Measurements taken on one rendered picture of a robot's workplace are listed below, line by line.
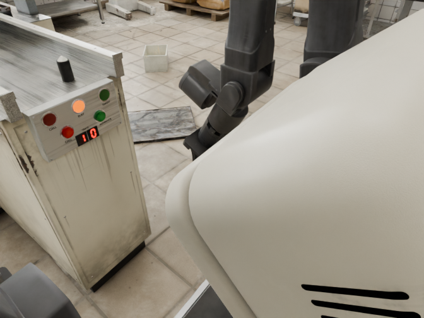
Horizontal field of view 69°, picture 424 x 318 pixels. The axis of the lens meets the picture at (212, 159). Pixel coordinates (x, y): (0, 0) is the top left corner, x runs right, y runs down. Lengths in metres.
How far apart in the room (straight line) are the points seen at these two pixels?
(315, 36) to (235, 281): 0.31
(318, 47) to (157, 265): 1.20
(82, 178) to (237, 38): 0.70
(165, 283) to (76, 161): 0.67
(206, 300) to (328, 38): 0.35
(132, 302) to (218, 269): 1.20
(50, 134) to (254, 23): 0.59
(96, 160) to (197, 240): 0.86
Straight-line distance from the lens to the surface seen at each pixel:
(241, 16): 0.45
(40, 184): 0.95
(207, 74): 0.53
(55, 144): 0.88
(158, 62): 3.05
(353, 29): 0.41
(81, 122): 0.89
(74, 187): 1.01
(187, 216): 0.17
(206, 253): 0.18
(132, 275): 1.44
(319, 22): 0.41
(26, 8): 1.71
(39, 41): 1.24
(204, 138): 0.58
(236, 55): 0.46
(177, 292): 1.37
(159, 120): 2.28
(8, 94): 0.78
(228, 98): 0.48
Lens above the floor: 1.21
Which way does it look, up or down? 39 degrees down
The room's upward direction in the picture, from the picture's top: straight up
